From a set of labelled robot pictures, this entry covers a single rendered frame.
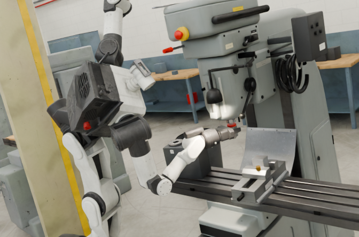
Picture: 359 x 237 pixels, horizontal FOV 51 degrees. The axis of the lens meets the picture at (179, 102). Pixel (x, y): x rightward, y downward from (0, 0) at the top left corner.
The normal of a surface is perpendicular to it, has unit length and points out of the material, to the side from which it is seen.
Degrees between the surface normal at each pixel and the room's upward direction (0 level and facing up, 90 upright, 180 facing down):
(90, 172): 114
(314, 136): 89
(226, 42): 90
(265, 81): 90
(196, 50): 90
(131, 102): 59
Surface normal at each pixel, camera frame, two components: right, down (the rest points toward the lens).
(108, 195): 0.82, -0.22
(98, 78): 0.62, -0.57
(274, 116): -0.64, 0.29
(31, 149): 0.74, -0.01
